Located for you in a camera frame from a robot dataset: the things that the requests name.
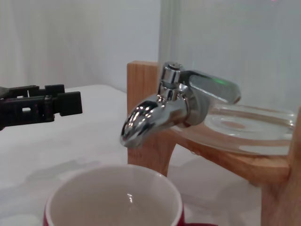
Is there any red ceramic cup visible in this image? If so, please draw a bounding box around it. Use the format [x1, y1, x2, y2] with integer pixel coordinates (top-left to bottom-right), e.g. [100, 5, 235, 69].
[43, 164, 220, 226]

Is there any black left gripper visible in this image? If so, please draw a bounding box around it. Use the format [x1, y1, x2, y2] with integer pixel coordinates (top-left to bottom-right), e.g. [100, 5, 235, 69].
[0, 83, 83, 129]

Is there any wooden jar stand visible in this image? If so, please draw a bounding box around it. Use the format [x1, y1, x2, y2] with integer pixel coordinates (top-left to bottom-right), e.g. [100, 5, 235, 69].
[127, 60, 301, 226]

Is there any chrome faucet tap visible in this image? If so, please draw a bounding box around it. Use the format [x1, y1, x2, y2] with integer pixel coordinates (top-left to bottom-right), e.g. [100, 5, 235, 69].
[119, 61, 242, 148]

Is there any clear glass water jar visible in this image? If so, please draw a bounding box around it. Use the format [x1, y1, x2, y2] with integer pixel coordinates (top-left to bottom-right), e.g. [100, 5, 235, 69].
[158, 0, 301, 156]

